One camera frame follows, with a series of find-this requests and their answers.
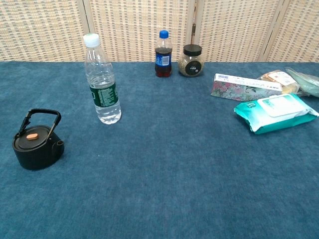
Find blue table cloth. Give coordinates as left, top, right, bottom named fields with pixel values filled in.
left=0, top=60, right=319, bottom=239

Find green dustpan brush set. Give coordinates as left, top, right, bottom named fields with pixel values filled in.
left=285, top=67, right=319, bottom=98

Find glass jar black lid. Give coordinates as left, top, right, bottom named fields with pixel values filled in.
left=178, top=44, right=205, bottom=78

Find teal wet wipes pack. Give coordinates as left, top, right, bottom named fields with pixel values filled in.
left=233, top=93, right=319, bottom=135

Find small cola bottle blue cap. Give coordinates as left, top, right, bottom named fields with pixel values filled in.
left=154, top=29, right=173, bottom=78

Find clear water bottle green label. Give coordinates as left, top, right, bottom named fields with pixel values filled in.
left=83, top=33, right=122, bottom=125

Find woven bamboo folding screen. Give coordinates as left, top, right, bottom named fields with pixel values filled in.
left=0, top=0, right=319, bottom=63

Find long floral cardboard box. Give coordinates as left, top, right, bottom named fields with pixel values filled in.
left=210, top=73, right=284, bottom=102

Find black cast iron teapot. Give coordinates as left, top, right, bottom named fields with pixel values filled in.
left=12, top=108, right=65, bottom=171

